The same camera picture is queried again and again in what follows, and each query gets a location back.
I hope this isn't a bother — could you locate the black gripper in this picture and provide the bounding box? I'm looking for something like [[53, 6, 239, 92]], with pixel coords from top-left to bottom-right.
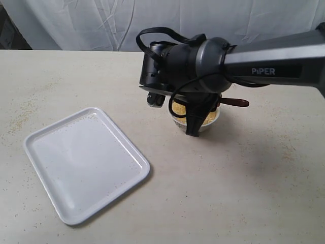
[[139, 42, 212, 137]]

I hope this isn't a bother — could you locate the dark red wooden spoon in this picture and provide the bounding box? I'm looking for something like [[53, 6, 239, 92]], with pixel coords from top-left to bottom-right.
[[219, 98, 249, 107]]

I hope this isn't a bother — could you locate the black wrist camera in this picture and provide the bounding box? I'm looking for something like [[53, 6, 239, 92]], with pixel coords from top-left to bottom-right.
[[147, 92, 166, 108]]

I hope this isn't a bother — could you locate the white ceramic bowl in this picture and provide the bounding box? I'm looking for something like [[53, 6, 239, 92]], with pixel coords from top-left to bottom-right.
[[168, 95, 220, 137]]

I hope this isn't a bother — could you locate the white rectangular plastic tray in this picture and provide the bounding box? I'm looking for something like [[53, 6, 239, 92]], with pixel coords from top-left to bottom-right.
[[23, 107, 150, 225]]

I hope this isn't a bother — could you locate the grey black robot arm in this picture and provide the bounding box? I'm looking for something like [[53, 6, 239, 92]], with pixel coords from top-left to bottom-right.
[[136, 27, 324, 137]]

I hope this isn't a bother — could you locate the white backdrop cloth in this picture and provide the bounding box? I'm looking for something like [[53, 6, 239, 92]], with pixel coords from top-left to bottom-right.
[[2, 0, 324, 51]]

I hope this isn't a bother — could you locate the black cable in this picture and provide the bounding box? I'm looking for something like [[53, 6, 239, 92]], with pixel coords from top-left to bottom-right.
[[136, 26, 257, 138]]

